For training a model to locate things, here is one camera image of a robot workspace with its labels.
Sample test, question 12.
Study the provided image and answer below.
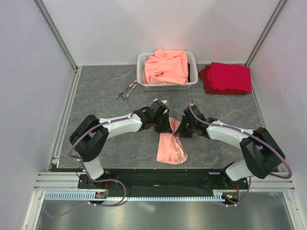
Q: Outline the light pink satin napkin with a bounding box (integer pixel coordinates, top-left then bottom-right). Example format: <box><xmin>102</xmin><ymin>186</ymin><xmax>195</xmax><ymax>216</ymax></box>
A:
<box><xmin>156</xmin><ymin>117</ymin><xmax>189</xmax><ymax>166</ymax></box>

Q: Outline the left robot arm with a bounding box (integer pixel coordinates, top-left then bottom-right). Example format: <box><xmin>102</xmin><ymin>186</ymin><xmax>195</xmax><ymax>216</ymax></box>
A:
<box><xmin>69</xmin><ymin>99</ymin><xmax>173</xmax><ymax>188</ymax></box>

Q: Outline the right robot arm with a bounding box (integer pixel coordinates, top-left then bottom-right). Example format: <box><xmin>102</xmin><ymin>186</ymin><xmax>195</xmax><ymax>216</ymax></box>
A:
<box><xmin>174</xmin><ymin>105</ymin><xmax>285</xmax><ymax>189</ymax></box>

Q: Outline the wooden utensil in basket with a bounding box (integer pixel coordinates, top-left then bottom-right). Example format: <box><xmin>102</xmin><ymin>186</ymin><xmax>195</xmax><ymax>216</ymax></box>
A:
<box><xmin>142</xmin><ymin>71</ymin><xmax>147</xmax><ymax>84</ymax></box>

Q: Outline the salmon pink cloth pile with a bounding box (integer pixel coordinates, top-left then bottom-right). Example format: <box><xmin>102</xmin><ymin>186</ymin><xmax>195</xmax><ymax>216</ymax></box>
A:
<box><xmin>144</xmin><ymin>49</ymin><xmax>189</xmax><ymax>85</ymax></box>

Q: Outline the red folded cloth stack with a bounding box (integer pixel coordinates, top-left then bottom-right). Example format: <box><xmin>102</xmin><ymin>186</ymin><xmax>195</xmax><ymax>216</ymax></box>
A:
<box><xmin>199</xmin><ymin>62</ymin><xmax>252</xmax><ymax>95</ymax></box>

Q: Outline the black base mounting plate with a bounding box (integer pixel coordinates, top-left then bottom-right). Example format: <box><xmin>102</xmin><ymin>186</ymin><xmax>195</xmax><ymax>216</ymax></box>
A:
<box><xmin>78</xmin><ymin>168</ymin><xmax>248</xmax><ymax>196</ymax></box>

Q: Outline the white plastic basket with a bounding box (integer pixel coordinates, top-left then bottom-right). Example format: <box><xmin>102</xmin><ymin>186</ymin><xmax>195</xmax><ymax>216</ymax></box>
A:
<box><xmin>136</xmin><ymin>51</ymin><xmax>198</xmax><ymax>91</ymax></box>

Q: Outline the dark item in basket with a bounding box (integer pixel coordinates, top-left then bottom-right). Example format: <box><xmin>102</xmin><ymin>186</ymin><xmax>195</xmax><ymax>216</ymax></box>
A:
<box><xmin>187</xmin><ymin>63</ymin><xmax>191</xmax><ymax>82</ymax></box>

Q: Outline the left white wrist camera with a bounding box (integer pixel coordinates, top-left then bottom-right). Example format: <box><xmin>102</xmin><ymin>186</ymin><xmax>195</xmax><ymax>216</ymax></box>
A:
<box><xmin>161</xmin><ymin>100</ymin><xmax>169</xmax><ymax>115</ymax></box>

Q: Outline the green handled knife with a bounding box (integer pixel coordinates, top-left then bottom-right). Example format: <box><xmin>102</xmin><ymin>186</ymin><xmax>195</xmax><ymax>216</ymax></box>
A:
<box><xmin>116</xmin><ymin>84</ymin><xmax>133</xmax><ymax>99</ymax></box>

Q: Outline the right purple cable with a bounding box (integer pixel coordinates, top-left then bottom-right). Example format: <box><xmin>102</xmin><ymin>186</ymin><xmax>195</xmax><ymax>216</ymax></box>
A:
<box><xmin>189</xmin><ymin>100</ymin><xmax>293</xmax><ymax>208</ymax></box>

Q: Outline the white slotted cable duct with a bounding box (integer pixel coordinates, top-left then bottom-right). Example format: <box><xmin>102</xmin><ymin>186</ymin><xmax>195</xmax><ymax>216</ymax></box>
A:
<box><xmin>44</xmin><ymin>191</ymin><xmax>226</xmax><ymax>202</ymax></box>

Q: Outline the right aluminium frame post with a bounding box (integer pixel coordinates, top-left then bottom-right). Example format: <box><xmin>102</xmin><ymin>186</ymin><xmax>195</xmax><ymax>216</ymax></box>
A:
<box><xmin>244</xmin><ymin>0</ymin><xmax>288</xmax><ymax>67</ymax></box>

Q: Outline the aluminium frame post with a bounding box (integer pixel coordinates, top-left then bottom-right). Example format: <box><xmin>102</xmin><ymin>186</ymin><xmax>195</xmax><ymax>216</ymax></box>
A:
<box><xmin>33</xmin><ymin>0</ymin><xmax>78</xmax><ymax>72</ymax></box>
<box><xmin>244</xmin><ymin>0</ymin><xmax>288</xmax><ymax>67</ymax></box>

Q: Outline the left aluminium frame post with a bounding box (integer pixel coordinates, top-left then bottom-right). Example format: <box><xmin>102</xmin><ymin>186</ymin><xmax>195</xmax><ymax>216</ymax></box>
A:
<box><xmin>33</xmin><ymin>0</ymin><xmax>78</xmax><ymax>72</ymax></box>

